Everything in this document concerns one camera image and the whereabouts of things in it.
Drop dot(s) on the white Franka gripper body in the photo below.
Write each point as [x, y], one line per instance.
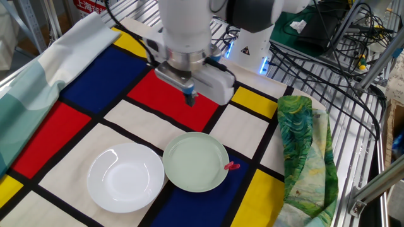
[214, 83]

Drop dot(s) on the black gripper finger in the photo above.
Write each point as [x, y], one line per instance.
[188, 98]
[194, 100]

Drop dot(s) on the small red plastic clamp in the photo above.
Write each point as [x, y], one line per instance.
[232, 166]

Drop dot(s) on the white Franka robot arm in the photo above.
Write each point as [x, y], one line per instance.
[186, 25]

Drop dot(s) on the colour block tablecloth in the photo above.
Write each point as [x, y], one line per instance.
[151, 126]

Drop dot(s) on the pale green plate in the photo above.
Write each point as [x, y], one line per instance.
[195, 162]

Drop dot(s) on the dark green mat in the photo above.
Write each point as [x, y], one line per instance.
[284, 28]

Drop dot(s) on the white plate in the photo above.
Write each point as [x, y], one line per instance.
[126, 178]

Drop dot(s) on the crumpled white paper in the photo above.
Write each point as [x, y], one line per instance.
[298, 26]

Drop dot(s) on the black pouch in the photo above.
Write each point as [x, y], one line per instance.
[318, 31]

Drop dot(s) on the green painted landscape cloth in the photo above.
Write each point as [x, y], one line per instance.
[303, 164]

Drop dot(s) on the red white sign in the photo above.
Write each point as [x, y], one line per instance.
[88, 6]

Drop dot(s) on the pale teal white cloth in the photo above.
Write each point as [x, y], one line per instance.
[38, 82]

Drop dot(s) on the aluminium profile bar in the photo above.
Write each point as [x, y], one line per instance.
[378, 63]

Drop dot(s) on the white paper with writing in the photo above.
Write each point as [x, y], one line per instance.
[394, 79]

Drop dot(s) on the brown cardboard box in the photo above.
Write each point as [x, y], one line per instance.
[394, 119]

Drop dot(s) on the blue plastic bag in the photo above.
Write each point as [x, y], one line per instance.
[398, 146]

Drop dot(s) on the grey steel shelf frame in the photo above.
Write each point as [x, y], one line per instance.
[31, 22]

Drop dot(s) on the aluminium profile with bracket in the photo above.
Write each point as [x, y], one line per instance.
[375, 186]

